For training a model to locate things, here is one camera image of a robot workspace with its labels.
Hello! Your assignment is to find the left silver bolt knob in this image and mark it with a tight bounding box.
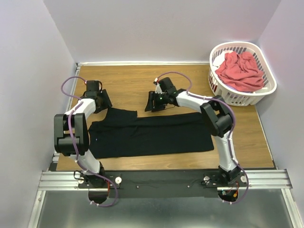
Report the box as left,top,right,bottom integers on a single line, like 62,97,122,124
115,177,122,184

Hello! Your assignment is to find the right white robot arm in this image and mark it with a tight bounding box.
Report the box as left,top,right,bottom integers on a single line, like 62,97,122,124
145,77,241,184

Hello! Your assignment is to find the red t-shirt in basket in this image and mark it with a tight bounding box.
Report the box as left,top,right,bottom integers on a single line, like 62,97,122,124
213,51,264,93

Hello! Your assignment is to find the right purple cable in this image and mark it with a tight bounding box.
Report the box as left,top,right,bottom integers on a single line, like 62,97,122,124
153,71,249,205

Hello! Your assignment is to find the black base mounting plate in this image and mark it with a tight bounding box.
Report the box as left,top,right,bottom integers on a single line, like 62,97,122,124
78,168,247,199

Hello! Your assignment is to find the aluminium frame rail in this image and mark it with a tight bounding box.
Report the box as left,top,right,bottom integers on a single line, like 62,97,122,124
38,170,292,191

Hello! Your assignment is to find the black t-shirt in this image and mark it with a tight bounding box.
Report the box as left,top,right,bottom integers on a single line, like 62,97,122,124
88,108,214,159

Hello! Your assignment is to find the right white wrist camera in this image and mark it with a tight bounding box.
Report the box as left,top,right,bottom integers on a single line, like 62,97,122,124
153,78,163,94

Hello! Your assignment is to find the white cloth in basket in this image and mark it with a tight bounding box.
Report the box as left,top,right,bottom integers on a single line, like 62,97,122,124
212,50,233,70

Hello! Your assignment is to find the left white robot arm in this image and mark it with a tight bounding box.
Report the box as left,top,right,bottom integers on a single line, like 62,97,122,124
54,80,112,188

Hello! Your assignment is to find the white laundry basket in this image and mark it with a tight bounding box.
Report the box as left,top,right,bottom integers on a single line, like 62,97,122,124
208,41,277,106

